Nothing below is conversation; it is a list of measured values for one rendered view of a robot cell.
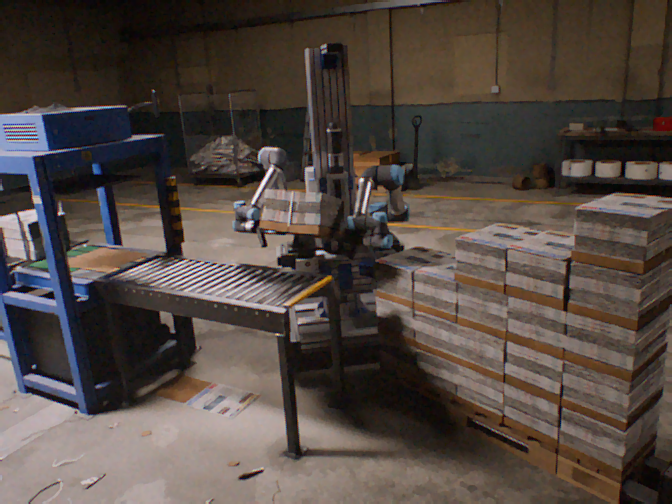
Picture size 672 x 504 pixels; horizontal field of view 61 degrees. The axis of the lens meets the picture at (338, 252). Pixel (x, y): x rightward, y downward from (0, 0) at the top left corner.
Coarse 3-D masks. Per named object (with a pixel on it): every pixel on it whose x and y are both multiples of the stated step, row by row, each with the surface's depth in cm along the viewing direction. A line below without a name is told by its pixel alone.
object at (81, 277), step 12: (72, 252) 394; (84, 252) 392; (144, 252) 384; (156, 252) 384; (36, 264) 372; (132, 264) 360; (24, 276) 360; (36, 276) 353; (48, 276) 348; (72, 276) 345; (84, 276) 342; (96, 276) 340; (108, 276) 344; (48, 288) 351; (84, 288) 333
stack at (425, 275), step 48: (384, 288) 329; (432, 288) 301; (480, 288) 278; (384, 336) 340; (432, 336) 309; (480, 336) 283; (528, 336) 263; (384, 384) 350; (480, 384) 291; (480, 432) 301
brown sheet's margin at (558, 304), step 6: (510, 288) 264; (510, 294) 265; (516, 294) 262; (522, 294) 259; (528, 294) 257; (534, 294) 254; (534, 300) 255; (540, 300) 253; (546, 300) 251; (552, 300) 248; (558, 300) 246; (564, 300) 245; (552, 306) 249; (558, 306) 247; (564, 306) 246
